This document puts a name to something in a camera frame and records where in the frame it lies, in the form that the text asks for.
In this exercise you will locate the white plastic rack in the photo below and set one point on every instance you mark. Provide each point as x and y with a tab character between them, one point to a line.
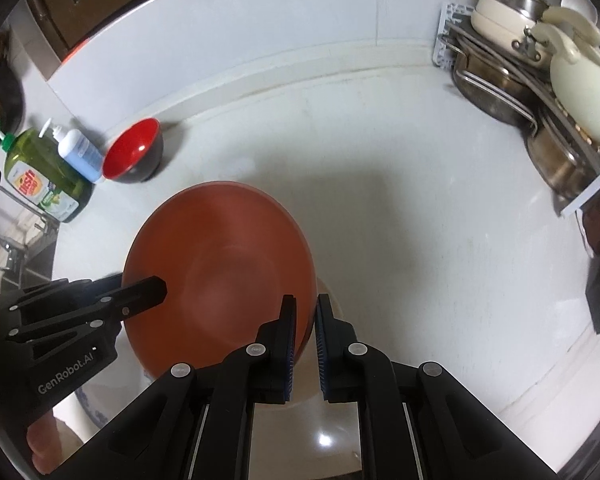
450	35

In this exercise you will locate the white bowl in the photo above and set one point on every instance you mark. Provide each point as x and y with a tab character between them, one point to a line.
582	5

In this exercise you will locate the blue and white pump bottle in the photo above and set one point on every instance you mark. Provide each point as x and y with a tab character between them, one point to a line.
80	152

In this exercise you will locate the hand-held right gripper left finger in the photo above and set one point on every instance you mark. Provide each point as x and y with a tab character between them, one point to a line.
289	355

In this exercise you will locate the green dish soap bottle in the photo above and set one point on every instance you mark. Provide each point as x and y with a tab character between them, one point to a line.
40	175

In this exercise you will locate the orange-brown plate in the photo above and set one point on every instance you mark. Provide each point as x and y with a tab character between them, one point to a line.
215	260

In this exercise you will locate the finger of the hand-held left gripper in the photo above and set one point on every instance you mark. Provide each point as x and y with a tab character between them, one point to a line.
55	295
145	292

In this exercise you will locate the glass jar of chili sauce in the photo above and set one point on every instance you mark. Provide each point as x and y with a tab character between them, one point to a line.
597	230

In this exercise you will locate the steel faucet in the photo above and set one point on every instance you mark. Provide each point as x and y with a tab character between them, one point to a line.
12	255

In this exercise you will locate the cream saucepan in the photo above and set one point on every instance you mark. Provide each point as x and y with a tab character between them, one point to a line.
495	25

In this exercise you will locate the red and black bowl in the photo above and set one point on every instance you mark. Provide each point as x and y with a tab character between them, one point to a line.
130	152

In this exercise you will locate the person's left hand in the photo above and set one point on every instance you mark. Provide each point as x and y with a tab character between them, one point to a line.
47	445

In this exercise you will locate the cream kettle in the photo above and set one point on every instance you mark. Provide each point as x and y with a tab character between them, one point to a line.
585	90

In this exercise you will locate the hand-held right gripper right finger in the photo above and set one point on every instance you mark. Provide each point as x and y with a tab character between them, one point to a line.
321	355

